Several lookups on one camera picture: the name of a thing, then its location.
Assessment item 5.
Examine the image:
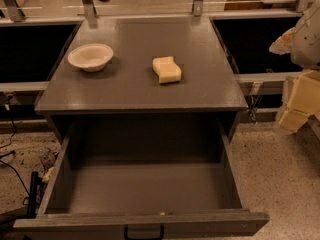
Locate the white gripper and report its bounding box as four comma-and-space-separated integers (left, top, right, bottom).
269, 0, 320, 133

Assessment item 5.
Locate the yellow sponge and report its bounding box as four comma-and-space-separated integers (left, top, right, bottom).
153, 56, 182, 84

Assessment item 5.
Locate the open grey top drawer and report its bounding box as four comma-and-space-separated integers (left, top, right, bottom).
14, 119, 269, 240

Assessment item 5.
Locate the grey drawer cabinet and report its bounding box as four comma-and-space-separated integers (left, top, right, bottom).
36, 15, 247, 139

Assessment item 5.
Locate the white paper bowl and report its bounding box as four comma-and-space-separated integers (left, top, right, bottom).
68, 43, 114, 72

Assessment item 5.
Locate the metal post centre left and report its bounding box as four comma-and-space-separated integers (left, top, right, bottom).
82, 0, 96, 18

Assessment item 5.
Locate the black drawer handle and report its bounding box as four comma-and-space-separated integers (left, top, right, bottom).
123, 225, 165, 240

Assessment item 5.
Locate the metal post far left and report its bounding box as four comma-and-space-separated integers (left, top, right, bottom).
3, 0, 25, 22

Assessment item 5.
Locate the black floor cable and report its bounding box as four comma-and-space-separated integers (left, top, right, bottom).
0, 117, 31, 198

